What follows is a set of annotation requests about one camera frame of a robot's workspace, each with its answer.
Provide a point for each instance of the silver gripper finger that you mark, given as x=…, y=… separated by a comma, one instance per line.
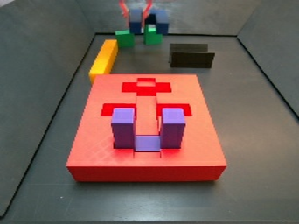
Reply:
x=147, y=8
x=124, y=10

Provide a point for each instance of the blue U-shaped block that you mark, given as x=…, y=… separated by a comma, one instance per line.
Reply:
x=156, y=18

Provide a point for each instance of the green stepped arch block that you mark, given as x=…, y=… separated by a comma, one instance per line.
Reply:
x=150, y=37

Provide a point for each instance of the yellow long bar block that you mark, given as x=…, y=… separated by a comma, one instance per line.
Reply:
x=104, y=60

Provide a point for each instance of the purple U-shaped block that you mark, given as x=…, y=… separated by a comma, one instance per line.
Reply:
x=146, y=133

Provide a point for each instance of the red slotted base block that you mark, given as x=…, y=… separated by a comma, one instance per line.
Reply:
x=96, y=161

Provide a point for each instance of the black angled fixture bracket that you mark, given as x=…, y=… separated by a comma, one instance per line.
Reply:
x=190, y=56

